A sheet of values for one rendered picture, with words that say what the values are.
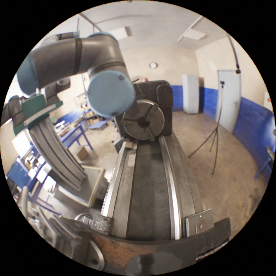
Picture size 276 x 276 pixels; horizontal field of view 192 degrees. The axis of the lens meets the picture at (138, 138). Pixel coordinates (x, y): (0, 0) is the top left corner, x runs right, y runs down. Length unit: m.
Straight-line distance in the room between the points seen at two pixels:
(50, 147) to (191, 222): 1.36
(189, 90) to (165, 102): 3.35
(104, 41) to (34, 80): 0.14
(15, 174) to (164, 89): 2.32
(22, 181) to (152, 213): 2.00
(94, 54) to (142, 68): 3.91
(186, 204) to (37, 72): 0.61
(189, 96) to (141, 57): 2.72
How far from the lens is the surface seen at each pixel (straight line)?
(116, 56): 0.19
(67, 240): 0.32
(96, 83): 0.16
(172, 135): 0.83
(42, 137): 1.18
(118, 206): 0.49
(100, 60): 0.18
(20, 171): 1.98
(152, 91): 0.65
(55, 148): 1.23
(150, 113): 0.44
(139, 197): 0.59
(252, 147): 3.19
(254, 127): 3.12
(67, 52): 0.17
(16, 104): 0.98
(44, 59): 0.17
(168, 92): 0.62
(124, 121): 0.48
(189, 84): 3.96
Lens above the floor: 1.28
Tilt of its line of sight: 33 degrees down
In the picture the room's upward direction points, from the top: 12 degrees counter-clockwise
